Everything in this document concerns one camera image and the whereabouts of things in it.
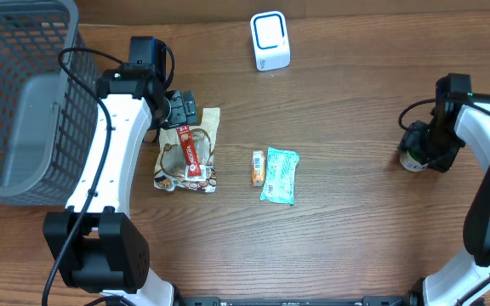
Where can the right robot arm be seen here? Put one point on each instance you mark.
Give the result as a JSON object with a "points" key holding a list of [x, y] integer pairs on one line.
{"points": [[460, 118]]}

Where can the teal wet wipes pack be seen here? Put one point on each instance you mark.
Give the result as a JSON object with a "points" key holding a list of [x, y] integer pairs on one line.
{"points": [[280, 176]]}

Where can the red snack bar wrapper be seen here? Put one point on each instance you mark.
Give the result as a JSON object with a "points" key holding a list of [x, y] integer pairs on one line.
{"points": [[189, 150]]}

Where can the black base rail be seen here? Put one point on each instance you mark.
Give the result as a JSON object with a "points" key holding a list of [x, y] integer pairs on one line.
{"points": [[364, 301]]}

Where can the white brown snack bag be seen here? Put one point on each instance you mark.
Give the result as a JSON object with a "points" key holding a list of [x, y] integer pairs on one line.
{"points": [[170, 169]]}

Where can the white barcode scanner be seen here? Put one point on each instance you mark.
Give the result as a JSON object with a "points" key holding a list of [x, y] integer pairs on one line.
{"points": [[270, 40]]}

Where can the grey plastic mesh basket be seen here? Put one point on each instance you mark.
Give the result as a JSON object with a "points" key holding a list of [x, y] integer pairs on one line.
{"points": [[47, 119]]}

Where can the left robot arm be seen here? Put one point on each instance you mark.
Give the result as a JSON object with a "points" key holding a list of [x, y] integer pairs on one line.
{"points": [[95, 245]]}

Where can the green white small bottle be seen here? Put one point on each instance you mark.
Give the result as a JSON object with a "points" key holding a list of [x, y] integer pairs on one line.
{"points": [[412, 161]]}

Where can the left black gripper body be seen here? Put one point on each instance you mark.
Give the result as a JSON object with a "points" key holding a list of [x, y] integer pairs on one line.
{"points": [[181, 110]]}

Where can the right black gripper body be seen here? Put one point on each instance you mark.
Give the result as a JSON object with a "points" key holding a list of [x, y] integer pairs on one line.
{"points": [[434, 144]]}

